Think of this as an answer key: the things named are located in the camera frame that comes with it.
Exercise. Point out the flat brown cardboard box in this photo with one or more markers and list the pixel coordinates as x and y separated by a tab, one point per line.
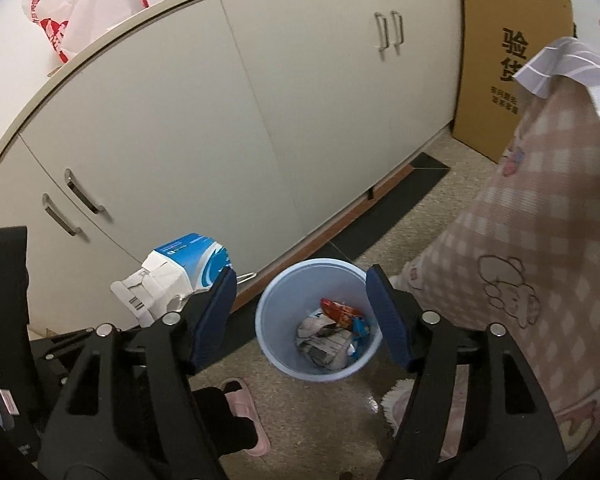
500	85

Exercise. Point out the blue and white carton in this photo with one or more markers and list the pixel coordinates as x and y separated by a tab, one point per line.
190	260

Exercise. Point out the light blue trash bin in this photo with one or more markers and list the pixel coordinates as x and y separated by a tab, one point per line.
280	300

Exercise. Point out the crumpled white paper carton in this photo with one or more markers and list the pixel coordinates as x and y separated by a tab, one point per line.
325	342

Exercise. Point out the long white cabinet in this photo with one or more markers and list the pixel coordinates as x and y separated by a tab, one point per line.
180	135

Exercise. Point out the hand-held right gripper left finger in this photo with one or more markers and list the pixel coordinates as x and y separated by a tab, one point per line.
215	310

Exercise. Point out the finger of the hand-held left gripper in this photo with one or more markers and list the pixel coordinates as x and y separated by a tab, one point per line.
62	347

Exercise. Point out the person's black-socked foot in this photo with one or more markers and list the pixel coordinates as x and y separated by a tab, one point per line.
220	417

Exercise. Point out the pink checked bed sheet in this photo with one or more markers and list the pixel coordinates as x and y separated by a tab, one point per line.
540	210

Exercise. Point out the blue and white wrapper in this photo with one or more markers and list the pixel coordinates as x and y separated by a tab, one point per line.
360	331

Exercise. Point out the red snack wrapper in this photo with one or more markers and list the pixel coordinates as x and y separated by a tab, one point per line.
337	312

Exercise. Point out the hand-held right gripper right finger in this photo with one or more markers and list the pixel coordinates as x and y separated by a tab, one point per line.
387	315

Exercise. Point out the pink slipper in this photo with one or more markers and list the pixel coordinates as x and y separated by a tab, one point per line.
242	400

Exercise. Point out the white and red plastic bag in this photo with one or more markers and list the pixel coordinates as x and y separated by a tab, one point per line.
90	0

